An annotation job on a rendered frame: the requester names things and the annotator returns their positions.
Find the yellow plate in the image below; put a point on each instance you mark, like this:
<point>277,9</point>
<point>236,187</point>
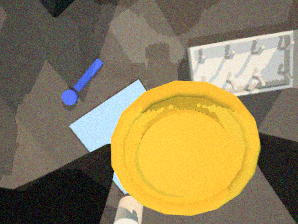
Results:
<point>185,148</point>

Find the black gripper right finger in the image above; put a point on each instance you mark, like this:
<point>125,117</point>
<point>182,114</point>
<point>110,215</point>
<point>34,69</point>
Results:
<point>278,161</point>

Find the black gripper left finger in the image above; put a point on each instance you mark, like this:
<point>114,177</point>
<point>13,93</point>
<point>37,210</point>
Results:
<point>74,194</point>

